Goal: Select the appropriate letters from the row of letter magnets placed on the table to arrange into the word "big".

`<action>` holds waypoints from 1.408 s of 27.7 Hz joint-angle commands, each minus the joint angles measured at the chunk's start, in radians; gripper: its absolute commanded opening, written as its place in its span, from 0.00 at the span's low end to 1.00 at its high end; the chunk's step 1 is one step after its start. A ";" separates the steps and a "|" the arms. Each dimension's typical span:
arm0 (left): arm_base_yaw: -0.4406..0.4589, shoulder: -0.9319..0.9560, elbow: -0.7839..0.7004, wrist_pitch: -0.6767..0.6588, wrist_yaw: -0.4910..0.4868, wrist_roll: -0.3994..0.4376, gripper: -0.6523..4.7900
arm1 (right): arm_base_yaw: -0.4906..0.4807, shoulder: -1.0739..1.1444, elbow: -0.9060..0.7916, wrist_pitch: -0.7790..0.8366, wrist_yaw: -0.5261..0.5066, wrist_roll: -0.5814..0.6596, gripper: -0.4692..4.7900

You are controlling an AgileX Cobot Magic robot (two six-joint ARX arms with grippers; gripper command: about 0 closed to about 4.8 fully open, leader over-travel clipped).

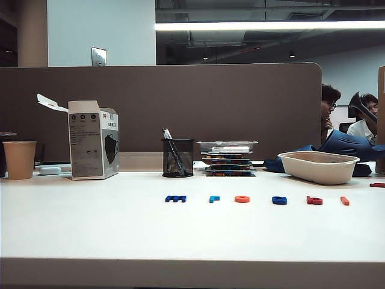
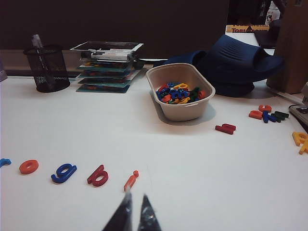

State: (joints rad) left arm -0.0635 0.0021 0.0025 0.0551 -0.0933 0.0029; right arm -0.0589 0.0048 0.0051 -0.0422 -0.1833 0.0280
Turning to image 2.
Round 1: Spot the black mesh pen holder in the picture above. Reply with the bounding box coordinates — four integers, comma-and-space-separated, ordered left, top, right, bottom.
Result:
23, 44, 71, 93

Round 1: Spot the brown cardboard box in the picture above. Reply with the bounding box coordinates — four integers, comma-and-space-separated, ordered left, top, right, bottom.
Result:
266, 0, 308, 95

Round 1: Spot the yellow Toblerone box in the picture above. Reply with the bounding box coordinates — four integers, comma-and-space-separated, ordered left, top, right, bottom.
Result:
225, 25, 270, 34

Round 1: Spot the orange letter n magnet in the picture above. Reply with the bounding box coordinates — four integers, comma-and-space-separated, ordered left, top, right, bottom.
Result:
248, 110, 263, 120

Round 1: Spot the orange letter i magnet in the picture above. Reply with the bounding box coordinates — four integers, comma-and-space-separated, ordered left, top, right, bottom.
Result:
124, 170, 140, 193

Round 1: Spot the white printed carton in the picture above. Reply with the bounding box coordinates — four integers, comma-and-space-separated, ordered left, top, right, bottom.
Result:
266, 1, 282, 25

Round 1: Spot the red letter b magnet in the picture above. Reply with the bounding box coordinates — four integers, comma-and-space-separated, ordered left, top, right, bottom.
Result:
87, 164, 108, 187

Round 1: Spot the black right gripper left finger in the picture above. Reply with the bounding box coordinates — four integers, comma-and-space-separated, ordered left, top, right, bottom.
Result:
102, 186, 133, 231

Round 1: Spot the pile of colourful letter magnets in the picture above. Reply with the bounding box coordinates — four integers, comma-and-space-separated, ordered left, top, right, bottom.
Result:
155, 81, 207, 104

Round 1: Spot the white marker pen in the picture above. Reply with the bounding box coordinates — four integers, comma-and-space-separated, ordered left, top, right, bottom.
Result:
88, 49, 138, 62

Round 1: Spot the clear pen with black tip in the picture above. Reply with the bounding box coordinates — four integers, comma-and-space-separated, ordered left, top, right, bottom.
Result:
31, 34, 55, 90

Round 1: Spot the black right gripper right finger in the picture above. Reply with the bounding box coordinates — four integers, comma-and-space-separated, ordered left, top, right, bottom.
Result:
136, 193, 163, 231

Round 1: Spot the beige oval pulp bowl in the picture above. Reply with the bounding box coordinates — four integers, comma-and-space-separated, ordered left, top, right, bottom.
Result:
146, 63, 216, 122

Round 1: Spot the orange letter o magnet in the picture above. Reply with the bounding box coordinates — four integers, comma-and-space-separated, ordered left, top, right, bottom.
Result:
19, 159, 39, 175

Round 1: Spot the brown desk partition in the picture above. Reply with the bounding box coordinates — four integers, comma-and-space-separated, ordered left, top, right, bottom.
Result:
0, 0, 229, 71

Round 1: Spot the green letter m magnet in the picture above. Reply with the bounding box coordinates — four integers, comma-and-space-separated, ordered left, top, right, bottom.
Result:
269, 111, 289, 123

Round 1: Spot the grey flat device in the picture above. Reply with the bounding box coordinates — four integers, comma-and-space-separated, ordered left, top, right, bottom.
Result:
288, 104, 308, 134

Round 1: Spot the colourful puzzle card tray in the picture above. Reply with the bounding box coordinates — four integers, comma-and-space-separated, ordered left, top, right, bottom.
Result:
80, 69, 142, 79
77, 60, 142, 72
77, 77, 135, 86
76, 84, 132, 94

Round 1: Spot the clear plastic tray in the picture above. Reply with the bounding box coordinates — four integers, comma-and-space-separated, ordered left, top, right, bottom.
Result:
70, 41, 144, 64

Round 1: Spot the red letter h magnet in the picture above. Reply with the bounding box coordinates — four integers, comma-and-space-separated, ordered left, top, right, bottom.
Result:
215, 123, 237, 135

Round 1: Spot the blue letter g magnet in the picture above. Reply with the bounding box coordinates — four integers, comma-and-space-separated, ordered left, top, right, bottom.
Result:
51, 163, 77, 184

